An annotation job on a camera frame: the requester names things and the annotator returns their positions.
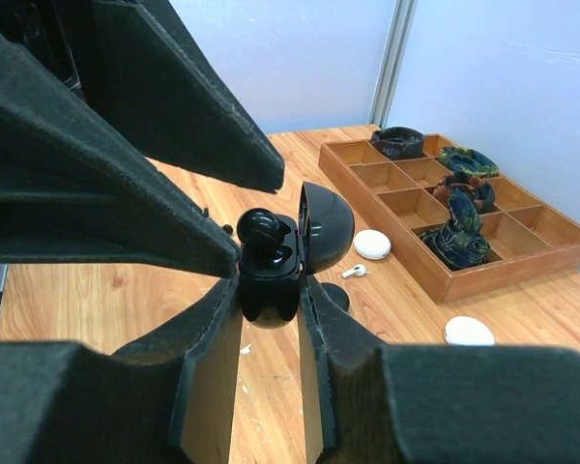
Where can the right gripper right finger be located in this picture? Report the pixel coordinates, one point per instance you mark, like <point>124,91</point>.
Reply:
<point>368,401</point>

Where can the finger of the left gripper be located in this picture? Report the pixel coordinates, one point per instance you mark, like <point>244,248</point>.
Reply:
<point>73,190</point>
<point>142,71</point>

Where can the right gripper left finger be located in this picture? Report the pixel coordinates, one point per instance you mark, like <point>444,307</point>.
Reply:
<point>166,397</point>

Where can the black earbud charging case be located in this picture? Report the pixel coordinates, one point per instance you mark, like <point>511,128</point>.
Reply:
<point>269,276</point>

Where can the white round case left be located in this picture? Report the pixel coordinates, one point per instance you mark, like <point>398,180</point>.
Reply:
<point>467,331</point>

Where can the white round case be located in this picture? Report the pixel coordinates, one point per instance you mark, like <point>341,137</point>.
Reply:
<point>467,331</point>
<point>372,244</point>

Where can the white round case right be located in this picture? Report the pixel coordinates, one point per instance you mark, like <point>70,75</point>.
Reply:
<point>372,244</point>

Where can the white earbud left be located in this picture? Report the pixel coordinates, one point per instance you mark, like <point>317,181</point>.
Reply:
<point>357,270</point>

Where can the dark rolled fabric bottom right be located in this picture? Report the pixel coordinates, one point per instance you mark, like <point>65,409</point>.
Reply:
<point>459,243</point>

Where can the dark rolled fabric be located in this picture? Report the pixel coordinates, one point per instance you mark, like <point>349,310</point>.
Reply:
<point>459,243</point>
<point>398,143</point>
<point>478,190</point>
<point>468,161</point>

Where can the wooden compartment tray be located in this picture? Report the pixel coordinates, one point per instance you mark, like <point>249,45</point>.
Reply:
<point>528,238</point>

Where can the dark rolled fabric middle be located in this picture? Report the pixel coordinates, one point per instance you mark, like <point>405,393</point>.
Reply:
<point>478,190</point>

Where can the dark rolled fabric top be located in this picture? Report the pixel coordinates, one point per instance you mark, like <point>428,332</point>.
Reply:
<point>468,161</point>

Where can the dark rolled fabric far left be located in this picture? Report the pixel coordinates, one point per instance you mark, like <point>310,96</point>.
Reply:
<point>398,143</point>

